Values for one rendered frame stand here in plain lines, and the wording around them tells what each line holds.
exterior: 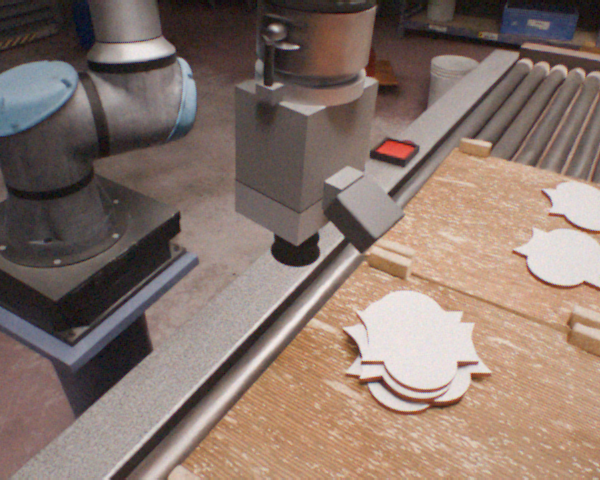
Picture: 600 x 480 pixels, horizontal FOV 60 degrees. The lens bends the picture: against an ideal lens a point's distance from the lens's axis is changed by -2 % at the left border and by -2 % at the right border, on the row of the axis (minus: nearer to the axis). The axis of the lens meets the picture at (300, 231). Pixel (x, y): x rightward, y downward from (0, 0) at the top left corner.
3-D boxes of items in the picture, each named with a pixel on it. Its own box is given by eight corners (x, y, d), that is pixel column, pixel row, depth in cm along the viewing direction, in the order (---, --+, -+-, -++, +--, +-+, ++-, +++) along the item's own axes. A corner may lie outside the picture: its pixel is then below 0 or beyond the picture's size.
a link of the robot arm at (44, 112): (-6, 158, 72) (-36, 64, 64) (90, 138, 78) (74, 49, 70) (9, 202, 64) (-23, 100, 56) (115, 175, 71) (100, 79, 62)
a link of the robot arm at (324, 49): (398, 1, 33) (323, 24, 28) (386, 70, 36) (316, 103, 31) (306, -22, 37) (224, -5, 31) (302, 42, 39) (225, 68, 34)
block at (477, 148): (458, 152, 102) (460, 139, 101) (460, 148, 104) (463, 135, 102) (487, 159, 100) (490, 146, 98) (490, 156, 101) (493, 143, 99)
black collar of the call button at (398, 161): (369, 157, 105) (369, 150, 104) (385, 143, 110) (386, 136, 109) (404, 167, 101) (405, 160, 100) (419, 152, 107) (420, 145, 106)
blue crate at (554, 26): (498, 33, 468) (504, 8, 455) (502, 23, 499) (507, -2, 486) (571, 42, 449) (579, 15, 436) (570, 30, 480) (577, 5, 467)
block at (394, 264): (367, 266, 74) (368, 251, 72) (373, 259, 75) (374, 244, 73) (406, 281, 71) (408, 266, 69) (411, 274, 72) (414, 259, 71)
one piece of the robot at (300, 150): (384, 86, 27) (346, 307, 37) (457, 49, 33) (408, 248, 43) (220, 29, 32) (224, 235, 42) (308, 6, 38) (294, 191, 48)
